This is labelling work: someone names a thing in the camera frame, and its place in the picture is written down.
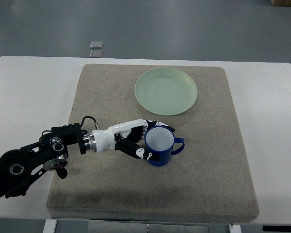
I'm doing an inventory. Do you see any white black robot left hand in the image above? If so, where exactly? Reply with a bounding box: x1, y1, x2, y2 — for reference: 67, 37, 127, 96
83, 119, 175, 161

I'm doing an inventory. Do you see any blue enamel cup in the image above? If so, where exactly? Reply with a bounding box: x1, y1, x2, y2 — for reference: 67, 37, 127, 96
145, 126, 185, 167

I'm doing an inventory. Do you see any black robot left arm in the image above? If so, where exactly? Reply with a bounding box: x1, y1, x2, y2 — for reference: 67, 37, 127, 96
0, 123, 96, 198

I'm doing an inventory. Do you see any light green plate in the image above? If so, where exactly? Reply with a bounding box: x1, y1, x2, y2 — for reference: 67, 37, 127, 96
134, 67, 198, 116

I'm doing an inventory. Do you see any lower floor socket plate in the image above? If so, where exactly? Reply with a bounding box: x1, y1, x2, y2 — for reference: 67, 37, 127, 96
90, 50, 103, 58

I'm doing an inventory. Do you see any floor socket plate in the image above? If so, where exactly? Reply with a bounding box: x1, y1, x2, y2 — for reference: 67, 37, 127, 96
90, 50, 103, 58
90, 41, 103, 49

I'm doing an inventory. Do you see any upper floor socket plate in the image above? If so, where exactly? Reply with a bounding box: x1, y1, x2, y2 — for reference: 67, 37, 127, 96
90, 41, 103, 49

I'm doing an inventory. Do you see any grey metal crossbar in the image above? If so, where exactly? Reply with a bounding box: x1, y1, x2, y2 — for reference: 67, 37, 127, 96
87, 220, 209, 233

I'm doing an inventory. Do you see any black floor strip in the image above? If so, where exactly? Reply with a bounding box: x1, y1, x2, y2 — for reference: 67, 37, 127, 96
262, 225, 291, 233

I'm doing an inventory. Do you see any cardboard box corner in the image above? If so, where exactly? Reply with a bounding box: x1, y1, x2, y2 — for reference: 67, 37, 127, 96
270, 0, 291, 7

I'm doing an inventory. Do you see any white table frame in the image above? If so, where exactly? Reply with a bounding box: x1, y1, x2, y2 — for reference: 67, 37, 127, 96
42, 219, 57, 233

